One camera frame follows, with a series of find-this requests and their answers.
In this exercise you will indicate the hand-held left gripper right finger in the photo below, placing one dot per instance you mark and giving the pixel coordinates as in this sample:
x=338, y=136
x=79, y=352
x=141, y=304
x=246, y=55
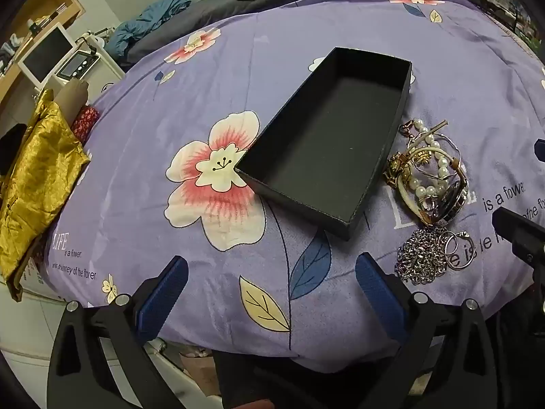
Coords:
x=379, y=302

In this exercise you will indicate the black dial wrist watch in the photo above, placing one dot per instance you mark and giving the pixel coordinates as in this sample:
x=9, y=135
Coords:
x=451, y=199

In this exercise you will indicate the dark grey duvet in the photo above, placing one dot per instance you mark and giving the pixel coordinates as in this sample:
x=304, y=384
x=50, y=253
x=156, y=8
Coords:
x=238, y=4

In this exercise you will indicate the small gold brooch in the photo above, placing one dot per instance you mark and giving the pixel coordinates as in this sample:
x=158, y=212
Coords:
x=423, y=157

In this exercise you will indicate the white machine with display panel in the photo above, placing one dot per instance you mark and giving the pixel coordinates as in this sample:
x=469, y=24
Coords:
x=85, y=70

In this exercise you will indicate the purple floral blanket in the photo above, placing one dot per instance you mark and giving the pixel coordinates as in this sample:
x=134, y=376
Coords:
x=149, y=157

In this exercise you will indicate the thin silver bangle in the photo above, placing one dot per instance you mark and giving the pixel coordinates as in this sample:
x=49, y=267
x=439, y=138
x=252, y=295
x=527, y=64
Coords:
x=454, y=145

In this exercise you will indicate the wooden shelf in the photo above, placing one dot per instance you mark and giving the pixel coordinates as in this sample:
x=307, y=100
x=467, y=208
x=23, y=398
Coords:
x=72, y=4

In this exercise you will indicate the white monitor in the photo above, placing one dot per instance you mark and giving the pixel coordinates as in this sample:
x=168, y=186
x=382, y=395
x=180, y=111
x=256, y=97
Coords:
x=44, y=53

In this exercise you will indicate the gold shiny cloth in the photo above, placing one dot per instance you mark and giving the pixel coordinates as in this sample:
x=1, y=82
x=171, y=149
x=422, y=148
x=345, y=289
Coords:
x=38, y=166

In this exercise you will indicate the row of books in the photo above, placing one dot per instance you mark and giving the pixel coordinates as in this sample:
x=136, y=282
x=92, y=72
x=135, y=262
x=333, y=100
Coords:
x=53, y=15

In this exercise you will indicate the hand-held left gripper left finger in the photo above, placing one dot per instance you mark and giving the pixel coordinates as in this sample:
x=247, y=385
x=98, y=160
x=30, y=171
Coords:
x=164, y=294

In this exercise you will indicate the black cardboard box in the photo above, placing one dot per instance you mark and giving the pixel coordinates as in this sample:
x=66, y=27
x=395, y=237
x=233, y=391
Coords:
x=332, y=136

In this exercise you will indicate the folded clothes pile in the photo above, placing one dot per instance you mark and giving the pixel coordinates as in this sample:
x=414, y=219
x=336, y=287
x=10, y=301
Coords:
x=9, y=53

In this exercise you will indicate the large gold brooch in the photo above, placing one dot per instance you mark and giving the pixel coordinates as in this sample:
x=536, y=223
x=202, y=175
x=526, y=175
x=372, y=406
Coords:
x=396, y=169

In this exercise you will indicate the blue jacket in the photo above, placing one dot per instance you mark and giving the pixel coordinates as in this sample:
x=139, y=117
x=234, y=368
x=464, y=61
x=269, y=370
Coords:
x=144, y=21

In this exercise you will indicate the black hat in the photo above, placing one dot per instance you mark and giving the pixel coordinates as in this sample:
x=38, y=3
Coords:
x=12, y=145

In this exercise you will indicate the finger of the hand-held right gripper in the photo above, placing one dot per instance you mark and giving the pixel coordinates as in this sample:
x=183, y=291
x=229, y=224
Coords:
x=540, y=148
x=521, y=234

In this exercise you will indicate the red patterned cloth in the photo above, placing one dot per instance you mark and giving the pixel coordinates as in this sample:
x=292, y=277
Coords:
x=85, y=121

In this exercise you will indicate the brown cardboard carton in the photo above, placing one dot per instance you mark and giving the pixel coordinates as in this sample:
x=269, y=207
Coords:
x=200, y=370

